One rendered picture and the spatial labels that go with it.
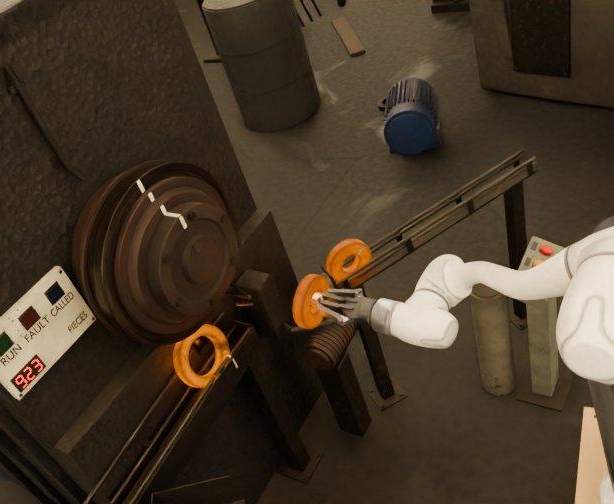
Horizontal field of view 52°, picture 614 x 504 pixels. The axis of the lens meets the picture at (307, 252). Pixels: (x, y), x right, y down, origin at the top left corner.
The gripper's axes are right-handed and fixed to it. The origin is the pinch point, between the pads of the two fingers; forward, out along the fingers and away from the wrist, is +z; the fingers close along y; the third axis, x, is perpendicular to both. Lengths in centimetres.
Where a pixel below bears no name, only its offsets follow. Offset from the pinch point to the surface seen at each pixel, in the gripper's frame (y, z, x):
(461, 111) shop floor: 238, 45, -86
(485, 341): 40, -34, -52
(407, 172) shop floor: 172, 53, -87
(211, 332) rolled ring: -16.2, 26.6, -6.8
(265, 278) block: 7.1, 21.7, -5.6
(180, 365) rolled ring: -30.0, 27.1, -5.7
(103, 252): -35, 24, 42
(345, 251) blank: 27.5, 4.5, -8.1
